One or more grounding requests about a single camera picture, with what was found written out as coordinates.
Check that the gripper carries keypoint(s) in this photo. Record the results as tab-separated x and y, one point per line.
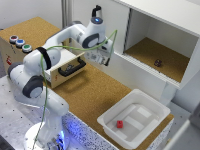
97	55

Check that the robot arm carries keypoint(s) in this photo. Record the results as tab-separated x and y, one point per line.
29	62

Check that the pink block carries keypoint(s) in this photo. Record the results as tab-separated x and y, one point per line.
119	124

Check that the white cabinet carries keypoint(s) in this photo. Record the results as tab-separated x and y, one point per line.
173	11

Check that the wooden drawer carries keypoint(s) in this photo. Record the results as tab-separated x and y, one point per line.
63	79

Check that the wooden drawer box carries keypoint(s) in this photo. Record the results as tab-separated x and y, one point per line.
33	30

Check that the green button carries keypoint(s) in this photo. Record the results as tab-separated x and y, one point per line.
27	48

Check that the blue button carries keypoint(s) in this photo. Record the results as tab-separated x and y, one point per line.
20	42

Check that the white plastic box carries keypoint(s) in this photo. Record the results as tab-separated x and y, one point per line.
133	131

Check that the red button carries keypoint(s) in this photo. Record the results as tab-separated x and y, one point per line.
13	38

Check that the grey metal post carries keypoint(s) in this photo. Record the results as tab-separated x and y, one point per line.
66	11

